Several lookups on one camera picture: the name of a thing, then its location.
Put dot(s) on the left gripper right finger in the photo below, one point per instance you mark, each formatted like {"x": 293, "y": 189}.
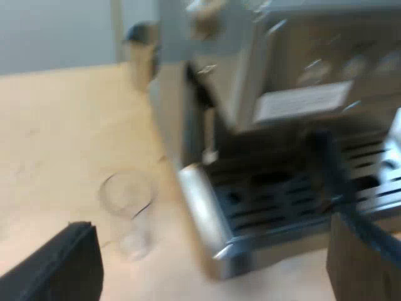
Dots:
{"x": 360, "y": 269}

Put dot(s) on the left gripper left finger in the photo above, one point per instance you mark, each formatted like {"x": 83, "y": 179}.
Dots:
{"x": 59, "y": 269}

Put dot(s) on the white mug with red print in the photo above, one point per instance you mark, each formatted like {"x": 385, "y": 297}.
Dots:
{"x": 393, "y": 141}

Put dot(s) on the steel espresso machine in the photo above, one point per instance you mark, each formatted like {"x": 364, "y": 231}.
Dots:
{"x": 282, "y": 62}

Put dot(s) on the clear measuring glass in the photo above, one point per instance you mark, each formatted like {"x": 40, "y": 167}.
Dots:
{"x": 128, "y": 203}

